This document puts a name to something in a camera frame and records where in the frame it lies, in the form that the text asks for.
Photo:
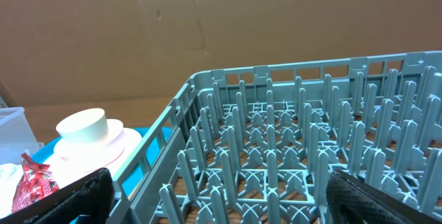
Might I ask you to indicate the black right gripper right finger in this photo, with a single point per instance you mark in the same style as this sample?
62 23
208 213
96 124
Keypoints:
352 201

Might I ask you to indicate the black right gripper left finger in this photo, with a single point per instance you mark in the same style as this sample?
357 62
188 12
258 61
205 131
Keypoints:
87 200

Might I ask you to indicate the red snack wrapper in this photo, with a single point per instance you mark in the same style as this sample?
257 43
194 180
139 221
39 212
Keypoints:
37 182

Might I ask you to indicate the white napkin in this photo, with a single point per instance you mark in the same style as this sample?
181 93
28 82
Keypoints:
10 176

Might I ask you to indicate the grey dishwasher rack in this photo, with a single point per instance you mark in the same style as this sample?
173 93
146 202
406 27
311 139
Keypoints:
261 141

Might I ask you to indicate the pink plate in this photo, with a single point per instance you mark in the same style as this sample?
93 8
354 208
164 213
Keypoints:
80 154

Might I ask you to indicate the pale green cup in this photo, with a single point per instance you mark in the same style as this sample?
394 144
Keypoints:
88 126

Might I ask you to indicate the teal plastic tray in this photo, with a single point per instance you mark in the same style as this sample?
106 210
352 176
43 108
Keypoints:
136 175

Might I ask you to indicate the clear plastic bin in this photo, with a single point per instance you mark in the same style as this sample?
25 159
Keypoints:
16 136

